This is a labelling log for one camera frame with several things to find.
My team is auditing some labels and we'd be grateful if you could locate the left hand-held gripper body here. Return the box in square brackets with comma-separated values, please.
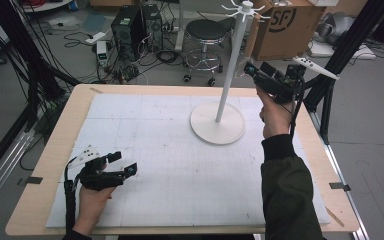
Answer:
[68, 145, 128, 192]

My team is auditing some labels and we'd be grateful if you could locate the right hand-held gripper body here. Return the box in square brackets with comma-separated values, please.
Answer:
[253, 56, 340, 105]

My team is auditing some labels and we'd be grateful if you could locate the white hook rack stand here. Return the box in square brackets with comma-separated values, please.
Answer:
[189, 0, 273, 146]

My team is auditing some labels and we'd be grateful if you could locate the person's left hand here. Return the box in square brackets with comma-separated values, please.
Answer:
[72, 185, 116, 236]

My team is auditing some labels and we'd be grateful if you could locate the person's right hand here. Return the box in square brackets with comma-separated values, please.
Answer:
[256, 85, 296, 139]

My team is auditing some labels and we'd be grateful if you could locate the brown cardboard box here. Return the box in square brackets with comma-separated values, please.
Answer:
[247, 0, 326, 62]

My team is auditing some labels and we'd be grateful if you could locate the white gridded mat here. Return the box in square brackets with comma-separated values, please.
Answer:
[45, 93, 331, 229]

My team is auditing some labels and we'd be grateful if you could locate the black round stool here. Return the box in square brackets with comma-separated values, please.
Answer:
[183, 18, 228, 87]

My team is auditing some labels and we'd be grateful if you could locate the black tape strip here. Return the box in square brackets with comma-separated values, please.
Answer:
[17, 176, 44, 186]
[329, 182, 352, 192]

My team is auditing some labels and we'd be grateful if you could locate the grey bag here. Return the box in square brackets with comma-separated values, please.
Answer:
[316, 12, 356, 44]

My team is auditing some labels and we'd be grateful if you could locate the small white power supply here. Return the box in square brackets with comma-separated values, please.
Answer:
[96, 40, 109, 68]

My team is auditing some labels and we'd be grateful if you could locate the slim black computer tower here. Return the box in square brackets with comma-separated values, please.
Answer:
[141, 3, 164, 53]

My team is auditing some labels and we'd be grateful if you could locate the white power strip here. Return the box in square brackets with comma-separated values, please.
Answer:
[85, 31, 107, 45]

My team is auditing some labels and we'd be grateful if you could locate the large black computer tower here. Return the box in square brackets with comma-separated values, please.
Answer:
[110, 5, 148, 62]

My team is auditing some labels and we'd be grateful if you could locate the left hand-held gripper black cable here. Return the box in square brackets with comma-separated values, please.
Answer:
[63, 159, 78, 234]

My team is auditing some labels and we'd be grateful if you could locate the hand-held gripper black cable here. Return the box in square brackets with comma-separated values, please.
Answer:
[63, 159, 78, 234]
[289, 76, 306, 138]

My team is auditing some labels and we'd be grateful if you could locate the right hand-held gripper black cable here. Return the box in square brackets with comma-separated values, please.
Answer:
[289, 76, 306, 138]

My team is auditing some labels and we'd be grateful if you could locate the black metal frame stand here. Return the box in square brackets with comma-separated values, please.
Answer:
[0, 0, 81, 188]
[293, 0, 384, 145]

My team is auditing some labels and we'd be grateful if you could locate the coiled black cable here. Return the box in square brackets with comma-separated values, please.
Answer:
[155, 49, 184, 66]

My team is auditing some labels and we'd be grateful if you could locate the aluminium rail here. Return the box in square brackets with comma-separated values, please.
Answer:
[308, 111, 371, 240]
[0, 128, 36, 218]

